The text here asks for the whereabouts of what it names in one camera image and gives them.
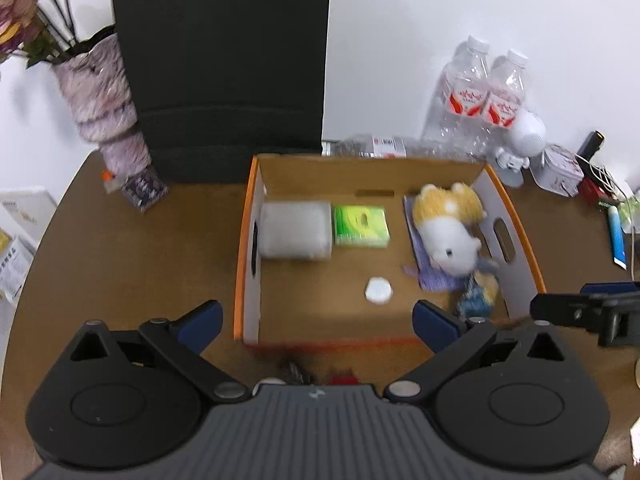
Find purple patterned vase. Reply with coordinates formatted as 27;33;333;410
52;25;154;181

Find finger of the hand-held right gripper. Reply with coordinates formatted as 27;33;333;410
530;283;640;347

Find stack of white papers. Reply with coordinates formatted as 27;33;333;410
0;187;59;307

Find small blue and yellow toy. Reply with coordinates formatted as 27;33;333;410
457;269;501;319

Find small white round cap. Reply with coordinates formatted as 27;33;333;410
364;276;394;306

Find dried pink flowers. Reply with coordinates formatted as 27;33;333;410
0;0;102;69

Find crushed clear plastic bottle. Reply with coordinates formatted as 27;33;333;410
332;133;432;160

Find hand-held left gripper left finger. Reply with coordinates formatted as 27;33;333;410
70;300;250;404

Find cardboard box with orange rim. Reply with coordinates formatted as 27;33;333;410
233;154;549;357

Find orange and white plush toy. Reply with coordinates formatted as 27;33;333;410
412;182;489;276

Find white round robot toy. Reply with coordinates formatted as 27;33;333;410
494;110;547;171

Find white tin box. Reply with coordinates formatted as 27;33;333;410
530;143;585;197

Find green tissue pack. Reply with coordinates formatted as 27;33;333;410
333;205;391;250

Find black clip with cable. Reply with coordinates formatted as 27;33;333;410
575;130;606;162

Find clear water bottle red label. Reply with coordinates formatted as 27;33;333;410
470;49;530;161
422;35;494;154

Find purple cloth pouch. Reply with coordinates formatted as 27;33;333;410
402;195;482;291

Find black paper bag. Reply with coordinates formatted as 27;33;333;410
109;0;334;186

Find blue and white tube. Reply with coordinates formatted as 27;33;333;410
606;204;629;267

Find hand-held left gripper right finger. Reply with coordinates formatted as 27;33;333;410
383;299;569;404

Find small dark item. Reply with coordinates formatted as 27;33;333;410
282;359;316;386

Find red small box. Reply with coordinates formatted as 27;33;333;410
580;177;621;206

